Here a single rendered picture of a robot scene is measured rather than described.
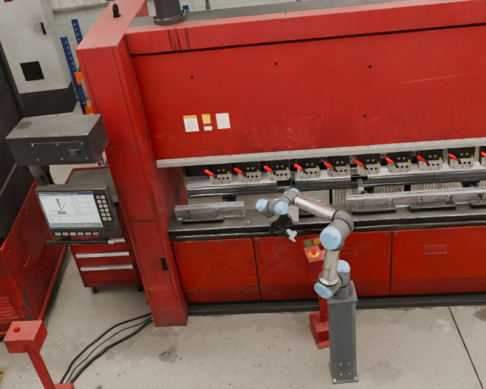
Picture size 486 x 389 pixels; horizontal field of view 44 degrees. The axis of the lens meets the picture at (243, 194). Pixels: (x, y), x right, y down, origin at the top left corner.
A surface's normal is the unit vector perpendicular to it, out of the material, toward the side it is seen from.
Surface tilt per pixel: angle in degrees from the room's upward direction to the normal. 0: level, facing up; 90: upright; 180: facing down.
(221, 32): 90
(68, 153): 90
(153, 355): 0
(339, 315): 90
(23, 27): 90
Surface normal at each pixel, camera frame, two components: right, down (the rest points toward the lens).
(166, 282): -0.06, 0.58
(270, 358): -0.11, -0.81
